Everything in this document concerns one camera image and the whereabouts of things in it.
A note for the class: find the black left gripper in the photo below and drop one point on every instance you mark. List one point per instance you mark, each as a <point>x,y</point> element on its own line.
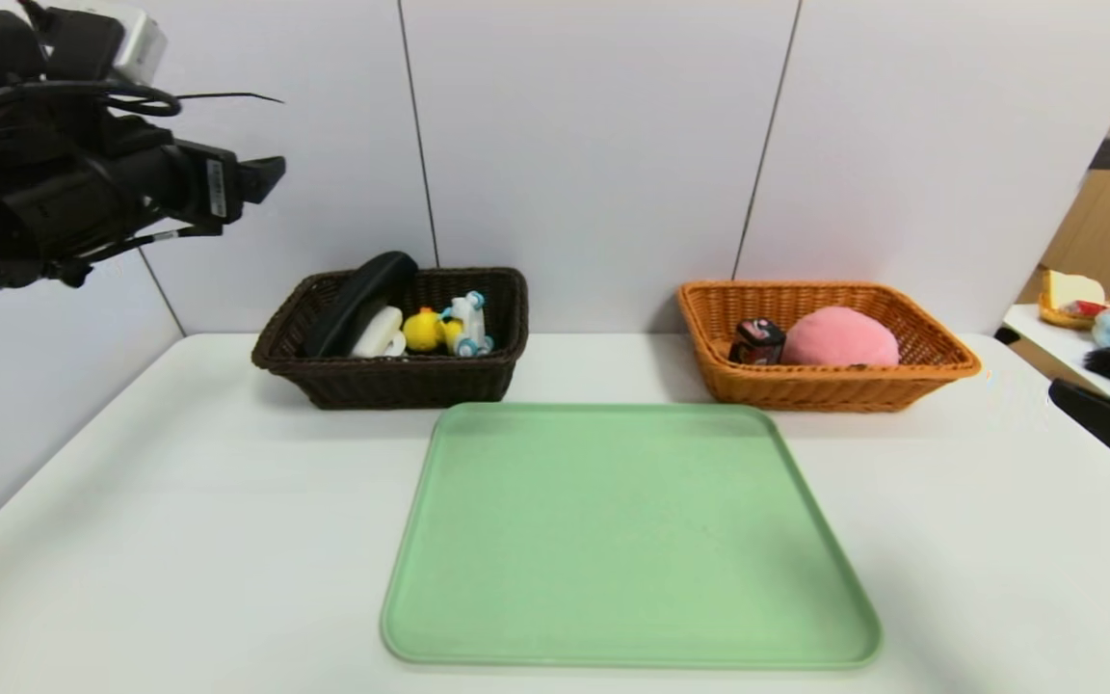
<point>219,189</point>

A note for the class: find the black pouch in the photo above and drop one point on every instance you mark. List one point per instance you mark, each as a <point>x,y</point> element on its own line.
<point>357,299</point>

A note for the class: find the white soap bar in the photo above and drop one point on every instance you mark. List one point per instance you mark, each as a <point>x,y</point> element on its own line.
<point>377,333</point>

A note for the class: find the white plastic spool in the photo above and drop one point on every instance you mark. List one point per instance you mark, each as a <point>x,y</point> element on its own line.
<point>398,345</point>

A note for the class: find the yellow duck scooter toy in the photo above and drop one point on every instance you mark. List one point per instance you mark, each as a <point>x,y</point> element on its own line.
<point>425,330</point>

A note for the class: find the pink plush peach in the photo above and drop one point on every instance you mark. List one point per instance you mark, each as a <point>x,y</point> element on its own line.
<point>839,339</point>

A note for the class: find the black red gum box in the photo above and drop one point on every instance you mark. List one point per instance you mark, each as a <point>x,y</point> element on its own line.
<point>757,342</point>

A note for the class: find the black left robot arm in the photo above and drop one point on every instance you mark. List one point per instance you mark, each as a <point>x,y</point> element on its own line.
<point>15,183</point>

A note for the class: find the dark brown wicker basket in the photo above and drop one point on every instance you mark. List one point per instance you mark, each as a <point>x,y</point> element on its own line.
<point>391,381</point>

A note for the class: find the orange wicker basket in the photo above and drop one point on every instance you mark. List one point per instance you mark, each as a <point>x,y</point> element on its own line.
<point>834,386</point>

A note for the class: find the small yellow bowl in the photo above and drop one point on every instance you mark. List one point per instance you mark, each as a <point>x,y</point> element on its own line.
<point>1056,318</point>

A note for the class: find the white side table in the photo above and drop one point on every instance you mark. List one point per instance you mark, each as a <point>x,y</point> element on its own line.
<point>1046,342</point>

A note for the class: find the light green plastic tray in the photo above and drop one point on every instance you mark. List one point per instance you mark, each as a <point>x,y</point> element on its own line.
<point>632,549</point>

